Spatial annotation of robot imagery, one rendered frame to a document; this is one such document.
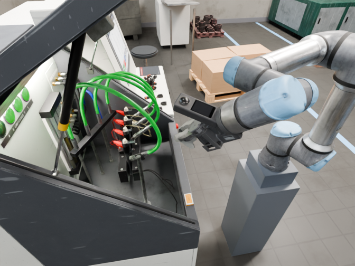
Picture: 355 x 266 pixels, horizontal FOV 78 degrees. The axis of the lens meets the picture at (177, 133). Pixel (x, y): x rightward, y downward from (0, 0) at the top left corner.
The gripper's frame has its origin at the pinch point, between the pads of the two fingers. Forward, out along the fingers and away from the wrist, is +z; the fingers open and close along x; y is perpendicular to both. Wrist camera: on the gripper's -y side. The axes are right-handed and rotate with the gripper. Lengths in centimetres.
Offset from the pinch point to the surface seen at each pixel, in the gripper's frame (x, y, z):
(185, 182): 1.5, 25.4, 28.5
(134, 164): -1.7, 5.5, 42.2
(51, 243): -42, -5, 34
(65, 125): -19.9, -23.4, -4.7
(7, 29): 9, -67, 41
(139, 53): 165, -38, 179
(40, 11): 22, -64, 36
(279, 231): 35, 141, 64
